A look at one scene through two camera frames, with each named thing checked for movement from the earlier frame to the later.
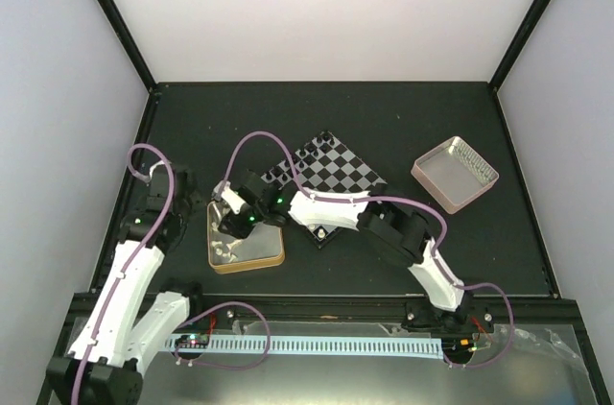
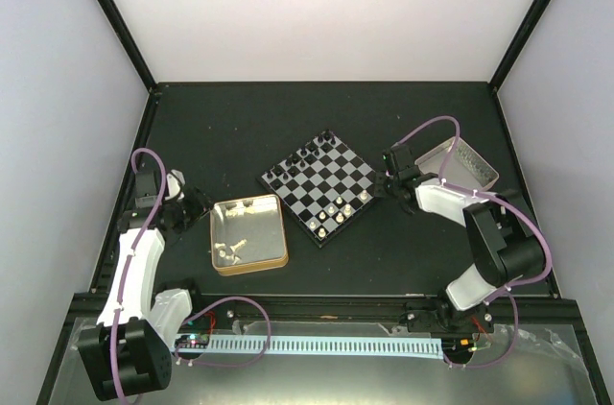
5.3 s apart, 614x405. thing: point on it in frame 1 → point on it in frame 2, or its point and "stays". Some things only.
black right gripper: [238, 229] → [379, 190]
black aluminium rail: [381, 312] stays
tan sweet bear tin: [262, 248] stays
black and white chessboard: [324, 163] stays
